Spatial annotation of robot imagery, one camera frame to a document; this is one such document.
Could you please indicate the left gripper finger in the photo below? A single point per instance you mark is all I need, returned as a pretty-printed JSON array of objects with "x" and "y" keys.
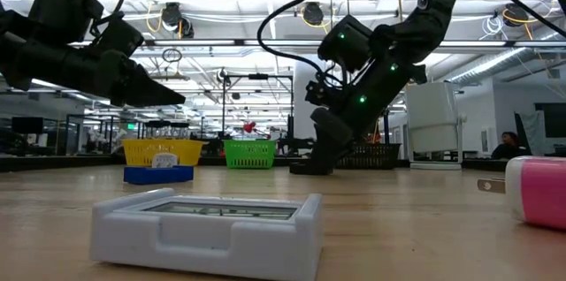
[{"x": 152, "y": 91}]

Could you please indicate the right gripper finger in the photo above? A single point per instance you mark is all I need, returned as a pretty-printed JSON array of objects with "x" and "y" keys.
[{"x": 325, "y": 153}]

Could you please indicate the yellow plastic basket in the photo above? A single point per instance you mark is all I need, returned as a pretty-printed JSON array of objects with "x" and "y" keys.
[{"x": 163, "y": 150}]

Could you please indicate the pink plug charger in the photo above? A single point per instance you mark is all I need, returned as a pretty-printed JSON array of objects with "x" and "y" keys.
[{"x": 539, "y": 192}]

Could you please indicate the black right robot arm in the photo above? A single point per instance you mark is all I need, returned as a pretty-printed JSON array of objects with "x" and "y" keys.
[{"x": 424, "y": 11}]

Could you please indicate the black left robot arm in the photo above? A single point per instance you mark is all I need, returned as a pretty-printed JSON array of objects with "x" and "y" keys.
[{"x": 26, "y": 60}]

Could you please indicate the black plastic basket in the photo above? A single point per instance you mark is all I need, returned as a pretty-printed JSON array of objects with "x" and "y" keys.
[{"x": 380, "y": 157}]

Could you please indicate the pale cylindrical container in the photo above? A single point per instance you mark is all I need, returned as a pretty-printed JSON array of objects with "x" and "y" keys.
[{"x": 431, "y": 117}]

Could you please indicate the small black monitor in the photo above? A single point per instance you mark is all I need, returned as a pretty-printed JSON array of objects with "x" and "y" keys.
[{"x": 26, "y": 125}]

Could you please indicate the green plastic basket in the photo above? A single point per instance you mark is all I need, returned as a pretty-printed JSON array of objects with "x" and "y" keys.
[{"x": 250, "y": 153}]

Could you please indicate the small red object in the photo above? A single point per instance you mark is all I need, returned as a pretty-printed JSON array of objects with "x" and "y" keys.
[{"x": 250, "y": 126}]

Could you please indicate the person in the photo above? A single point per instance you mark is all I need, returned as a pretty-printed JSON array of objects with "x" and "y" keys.
[{"x": 508, "y": 150}]

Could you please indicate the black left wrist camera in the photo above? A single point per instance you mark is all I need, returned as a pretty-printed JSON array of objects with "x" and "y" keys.
[{"x": 119, "y": 35}]

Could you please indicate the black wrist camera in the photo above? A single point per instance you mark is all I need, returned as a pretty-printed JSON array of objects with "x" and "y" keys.
[
  {"x": 317, "y": 93},
  {"x": 119, "y": 35}
]

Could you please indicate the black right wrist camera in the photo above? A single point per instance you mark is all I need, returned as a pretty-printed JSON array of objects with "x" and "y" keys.
[{"x": 317, "y": 93}]

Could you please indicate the black rig frame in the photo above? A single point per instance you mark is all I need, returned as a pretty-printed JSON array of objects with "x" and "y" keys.
[{"x": 258, "y": 76}]

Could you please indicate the black aluminium table frame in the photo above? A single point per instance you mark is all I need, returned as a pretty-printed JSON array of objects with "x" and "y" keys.
[{"x": 26, "y": 164}]

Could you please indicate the silver ventilation duct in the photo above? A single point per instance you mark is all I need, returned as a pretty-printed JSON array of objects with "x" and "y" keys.
[{"x": 486, "y": 64}]

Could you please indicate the large dark wall screen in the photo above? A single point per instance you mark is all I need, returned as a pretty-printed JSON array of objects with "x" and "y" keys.
[{"x": 552, "y": 119}]

